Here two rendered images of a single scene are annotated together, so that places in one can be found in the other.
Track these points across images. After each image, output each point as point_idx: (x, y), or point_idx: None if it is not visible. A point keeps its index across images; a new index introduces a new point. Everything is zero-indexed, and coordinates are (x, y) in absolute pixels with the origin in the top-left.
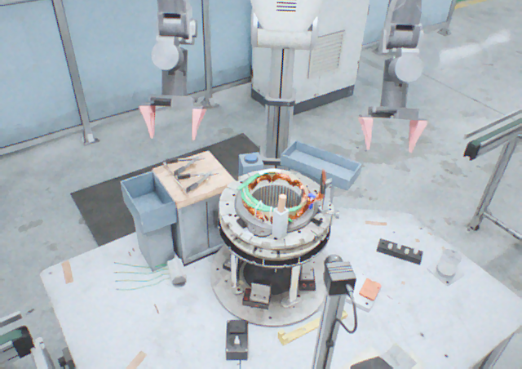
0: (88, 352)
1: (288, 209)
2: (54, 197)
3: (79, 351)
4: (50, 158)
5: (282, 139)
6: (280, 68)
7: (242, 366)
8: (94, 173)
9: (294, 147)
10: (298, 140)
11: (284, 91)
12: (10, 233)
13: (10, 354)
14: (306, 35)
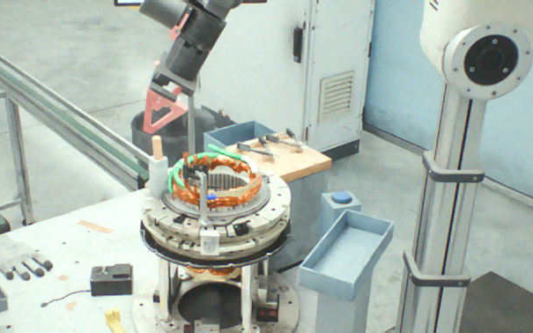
0: (116, 204)
1: (177, 177)
2: (474, 260)
3: (118, 200)
4: None
5: (421, 232)
6: (441, 110)
7: (84, 293)
8: None
9: (383, 228)
10: (391, 223)
11: (438, 151)
12: (400, 244)
13: (135, 185)
14: (439, 56)
